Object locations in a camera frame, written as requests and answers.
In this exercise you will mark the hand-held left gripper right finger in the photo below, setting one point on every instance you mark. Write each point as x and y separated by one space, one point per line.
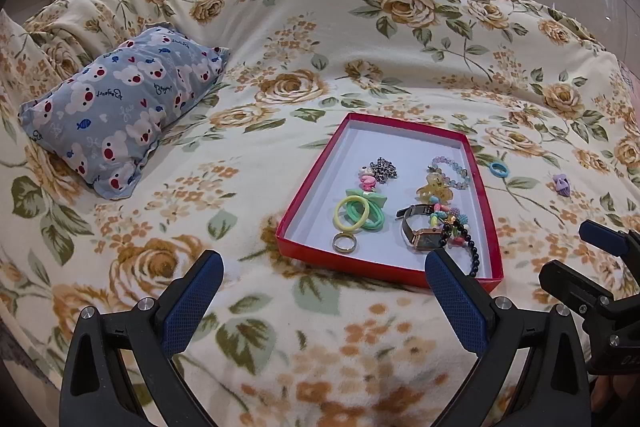
457 302

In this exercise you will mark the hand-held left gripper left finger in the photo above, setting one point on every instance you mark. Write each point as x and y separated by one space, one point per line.
192 307

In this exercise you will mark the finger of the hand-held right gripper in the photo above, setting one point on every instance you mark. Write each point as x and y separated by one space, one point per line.
570 287
605 237

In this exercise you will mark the red jewelry box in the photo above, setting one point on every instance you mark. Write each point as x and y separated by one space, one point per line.
360 142

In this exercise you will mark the purple bow hair clip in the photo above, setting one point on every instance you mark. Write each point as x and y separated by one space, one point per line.
562 184

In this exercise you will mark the gold claw hair clip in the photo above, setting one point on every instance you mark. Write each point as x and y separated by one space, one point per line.
434 188

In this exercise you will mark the pink hair clip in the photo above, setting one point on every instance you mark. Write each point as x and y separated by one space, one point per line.
370 181

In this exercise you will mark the pink printed sheet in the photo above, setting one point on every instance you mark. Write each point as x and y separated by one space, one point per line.
632 82

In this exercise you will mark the blue bear print pillow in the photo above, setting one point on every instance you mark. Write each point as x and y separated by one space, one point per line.
120 107

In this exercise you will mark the cream floral blanket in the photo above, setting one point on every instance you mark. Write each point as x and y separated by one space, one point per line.
300 57

